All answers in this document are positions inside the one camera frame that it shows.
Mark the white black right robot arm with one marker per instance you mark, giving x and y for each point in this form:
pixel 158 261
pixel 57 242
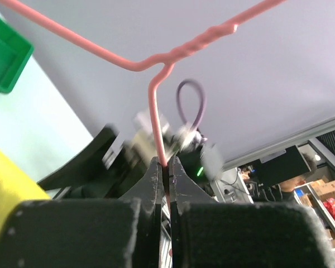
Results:
pixel 134 160

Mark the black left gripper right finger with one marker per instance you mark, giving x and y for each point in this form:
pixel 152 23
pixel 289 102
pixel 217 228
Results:
pixel 206 233

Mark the green plastic tray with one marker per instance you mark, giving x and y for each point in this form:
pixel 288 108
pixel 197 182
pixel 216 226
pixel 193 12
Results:
pixel 15 52

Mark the person in background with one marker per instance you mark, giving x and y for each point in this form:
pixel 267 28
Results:
pixel 287 187

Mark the yellow trousers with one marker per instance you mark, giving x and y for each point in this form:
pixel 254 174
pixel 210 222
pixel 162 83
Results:
pixel 15 187

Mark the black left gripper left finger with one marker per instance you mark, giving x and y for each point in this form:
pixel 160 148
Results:
pixel 123 232

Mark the black monitor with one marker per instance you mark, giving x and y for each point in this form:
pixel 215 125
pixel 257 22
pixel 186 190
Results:
pixel 280 166

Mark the pink wire hanger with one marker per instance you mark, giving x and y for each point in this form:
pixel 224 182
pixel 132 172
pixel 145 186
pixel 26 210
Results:
pixel 168 59

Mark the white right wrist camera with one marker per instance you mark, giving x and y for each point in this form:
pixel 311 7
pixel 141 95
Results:
pixel 142 122

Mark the storage shelf with boxes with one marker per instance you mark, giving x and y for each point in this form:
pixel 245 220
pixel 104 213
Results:
pixel 320 196

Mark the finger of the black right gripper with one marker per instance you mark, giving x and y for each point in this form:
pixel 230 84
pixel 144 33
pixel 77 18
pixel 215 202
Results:
pixel 88 166

